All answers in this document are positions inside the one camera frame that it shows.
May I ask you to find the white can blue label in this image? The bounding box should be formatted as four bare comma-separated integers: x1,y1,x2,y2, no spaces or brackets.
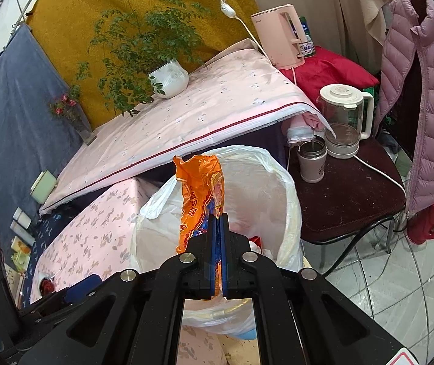
299,16,317,58

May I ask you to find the white canister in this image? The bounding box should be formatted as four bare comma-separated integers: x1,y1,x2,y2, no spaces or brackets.
12,207,32,225
9,221,35,246

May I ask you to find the round bin with white liner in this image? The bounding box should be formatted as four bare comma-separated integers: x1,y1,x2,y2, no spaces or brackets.
129,144,305,341

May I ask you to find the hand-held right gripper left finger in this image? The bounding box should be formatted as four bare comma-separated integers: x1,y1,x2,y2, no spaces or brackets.
34,215,221,365

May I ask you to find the small green packet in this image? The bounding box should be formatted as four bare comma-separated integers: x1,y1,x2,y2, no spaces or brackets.
12,252,30,271

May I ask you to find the pink electric kettle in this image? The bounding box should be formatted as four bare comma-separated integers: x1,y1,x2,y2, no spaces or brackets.
250,3,305,67

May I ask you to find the red cushion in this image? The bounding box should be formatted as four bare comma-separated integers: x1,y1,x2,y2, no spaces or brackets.
278,46,379,101

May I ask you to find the pale green box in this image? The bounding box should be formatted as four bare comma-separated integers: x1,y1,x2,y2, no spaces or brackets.
30,170,58,204

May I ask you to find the potted green plant white pot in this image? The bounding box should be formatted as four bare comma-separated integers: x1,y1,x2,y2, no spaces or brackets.
75,0,212,116

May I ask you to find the white insulated mug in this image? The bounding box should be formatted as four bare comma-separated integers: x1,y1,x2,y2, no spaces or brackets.
297,139,328,184

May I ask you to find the dark blue floral cloth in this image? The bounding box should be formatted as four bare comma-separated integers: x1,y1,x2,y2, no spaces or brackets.
6,213,73,305

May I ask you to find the dark red seat chair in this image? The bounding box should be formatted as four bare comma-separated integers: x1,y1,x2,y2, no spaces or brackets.
287,137,408,278

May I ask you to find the folded pink towel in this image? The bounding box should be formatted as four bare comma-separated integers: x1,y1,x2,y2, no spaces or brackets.
287,112,326,145

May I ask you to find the dark red wrapper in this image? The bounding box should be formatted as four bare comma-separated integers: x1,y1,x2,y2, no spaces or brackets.
38,277,56,297

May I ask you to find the small yellow picture box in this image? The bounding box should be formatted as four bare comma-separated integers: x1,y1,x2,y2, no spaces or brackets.
11,236,31,259

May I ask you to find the beige curtain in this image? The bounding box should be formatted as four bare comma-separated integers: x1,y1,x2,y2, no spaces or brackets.
240,0,404,77

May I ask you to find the pink dotted bedsheet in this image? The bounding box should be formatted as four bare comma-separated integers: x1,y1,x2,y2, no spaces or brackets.
39,38,337,215

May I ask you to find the white glass kettle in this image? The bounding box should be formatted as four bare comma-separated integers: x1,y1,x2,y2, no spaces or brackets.
319,84,375,159

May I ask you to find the orange snack bag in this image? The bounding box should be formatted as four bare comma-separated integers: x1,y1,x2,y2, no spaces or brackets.
173,154,227,299

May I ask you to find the white kettle power cable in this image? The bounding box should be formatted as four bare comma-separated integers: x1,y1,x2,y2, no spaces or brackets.
354,154,408,232

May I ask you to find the yellow backdrop cloth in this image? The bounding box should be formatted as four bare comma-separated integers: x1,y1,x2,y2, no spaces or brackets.
25,0,259,130

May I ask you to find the glass vase with pink flowers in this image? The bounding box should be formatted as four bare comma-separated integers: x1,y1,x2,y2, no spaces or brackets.
50,85,96,145

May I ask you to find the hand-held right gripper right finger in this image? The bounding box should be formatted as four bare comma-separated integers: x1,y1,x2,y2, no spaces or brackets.
222,213,410,365

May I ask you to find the blue backdrop cloth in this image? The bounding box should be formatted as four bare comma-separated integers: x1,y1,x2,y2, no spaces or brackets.
0,23,88,236

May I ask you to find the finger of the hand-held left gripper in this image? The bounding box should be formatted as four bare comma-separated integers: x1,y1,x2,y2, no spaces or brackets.
19,274,105,328

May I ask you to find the white cable with switch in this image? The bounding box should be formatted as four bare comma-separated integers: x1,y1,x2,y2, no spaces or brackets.
196,0,301,84

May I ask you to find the red thermos flask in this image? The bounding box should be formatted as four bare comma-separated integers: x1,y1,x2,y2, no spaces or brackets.
406,194,434,245

